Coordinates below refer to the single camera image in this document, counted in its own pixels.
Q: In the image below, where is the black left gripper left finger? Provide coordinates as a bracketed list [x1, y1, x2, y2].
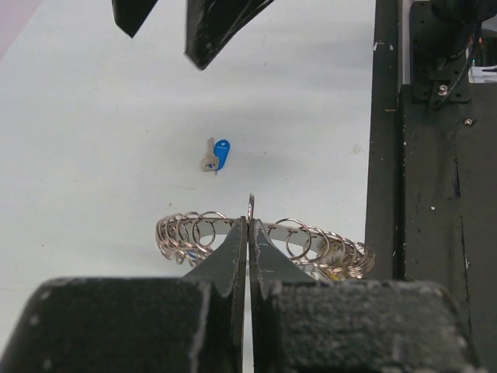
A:
[1, 218, 247, 372]

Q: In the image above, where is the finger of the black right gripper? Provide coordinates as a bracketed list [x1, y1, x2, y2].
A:
[185, 0, 273, 70]
[111, 0, 158, 38]

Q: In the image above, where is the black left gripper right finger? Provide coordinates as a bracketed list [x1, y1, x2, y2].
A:
[248, 220, 481, 372]

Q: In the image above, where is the metal disc keyring organizer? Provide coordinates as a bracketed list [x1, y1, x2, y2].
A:
[155, 195, 376, 281]

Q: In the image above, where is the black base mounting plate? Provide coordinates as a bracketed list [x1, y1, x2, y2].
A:
[366, 1, 496, 371]

